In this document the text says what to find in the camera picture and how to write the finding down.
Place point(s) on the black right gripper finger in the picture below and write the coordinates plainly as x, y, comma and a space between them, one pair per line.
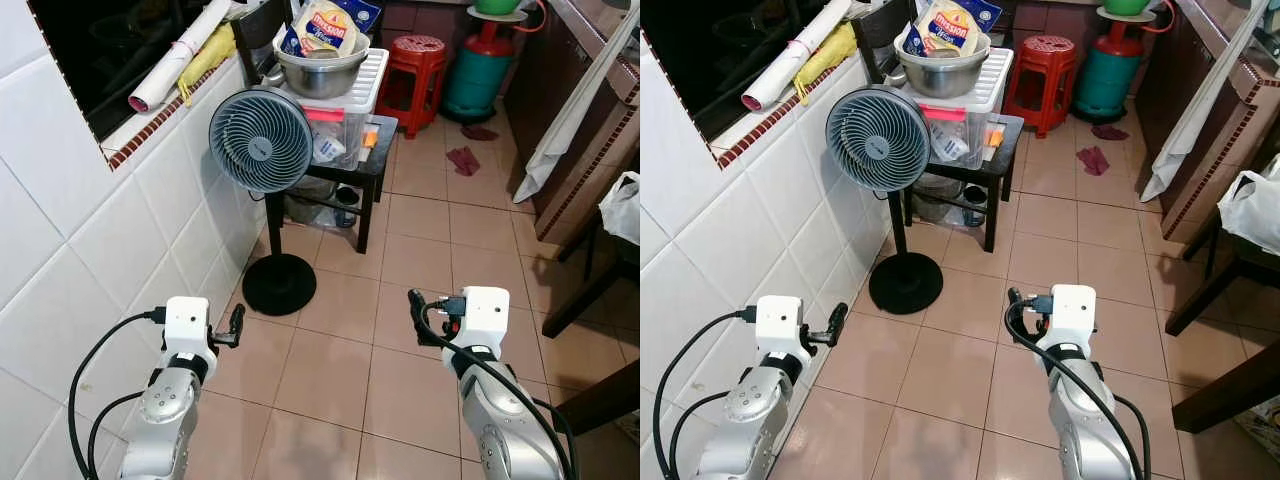
1013, 308
417, 312

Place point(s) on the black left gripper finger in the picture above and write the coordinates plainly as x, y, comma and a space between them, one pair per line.
839, 320
237, 322

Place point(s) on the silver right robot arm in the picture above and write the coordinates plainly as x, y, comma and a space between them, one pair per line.
500, 420
1085, 425

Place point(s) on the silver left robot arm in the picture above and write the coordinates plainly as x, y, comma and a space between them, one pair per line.
165, 405
750, 405

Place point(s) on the black side table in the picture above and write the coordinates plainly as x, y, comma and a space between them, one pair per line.
375, 165
1000, 165

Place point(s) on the dark red rag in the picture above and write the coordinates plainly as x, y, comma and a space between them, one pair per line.
463, 160
1093, 160
1110, 132
480, 132

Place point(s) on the grey standing fan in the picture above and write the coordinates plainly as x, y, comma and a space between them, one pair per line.
262, 140
880, 138

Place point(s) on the clear plastic storage box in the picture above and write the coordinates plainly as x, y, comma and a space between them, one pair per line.
965, 125
345, 125

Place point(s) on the white plastic bag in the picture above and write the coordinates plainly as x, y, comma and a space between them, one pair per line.
1250, 210
622, 208

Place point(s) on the white hanging cloth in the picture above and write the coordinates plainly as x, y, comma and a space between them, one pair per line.
560, 130
1185, 130

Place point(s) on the red plastic stool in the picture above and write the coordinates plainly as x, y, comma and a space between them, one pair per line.
1040, 70
412, 70

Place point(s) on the green gas cylinder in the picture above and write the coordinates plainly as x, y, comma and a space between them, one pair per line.
478, 80
1107, 80

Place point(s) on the large steel mixing bowl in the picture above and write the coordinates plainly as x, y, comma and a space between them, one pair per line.
945, 75
322, 75

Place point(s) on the yellow cloth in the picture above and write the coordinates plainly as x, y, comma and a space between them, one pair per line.
825, 60
207, 62

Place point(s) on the white rolled paper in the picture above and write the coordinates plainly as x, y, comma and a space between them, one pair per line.
800, 55
185, 55

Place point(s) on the dark wooden cabinet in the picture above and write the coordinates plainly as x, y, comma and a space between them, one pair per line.
1165, 70
545, 70

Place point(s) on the tortilla wrap bag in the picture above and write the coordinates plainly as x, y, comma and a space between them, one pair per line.
945, 27
325, 28

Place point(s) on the green plastic bowl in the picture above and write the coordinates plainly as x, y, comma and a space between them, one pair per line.
1126, 6
497, 6

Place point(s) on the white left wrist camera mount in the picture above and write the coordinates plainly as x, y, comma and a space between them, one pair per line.
187, 325
780, 323

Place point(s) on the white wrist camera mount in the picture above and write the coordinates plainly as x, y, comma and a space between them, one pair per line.
187, 325
485, 315
1073, 313
780, 323

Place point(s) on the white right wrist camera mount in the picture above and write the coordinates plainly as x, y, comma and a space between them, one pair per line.
485, 315
1073, 313

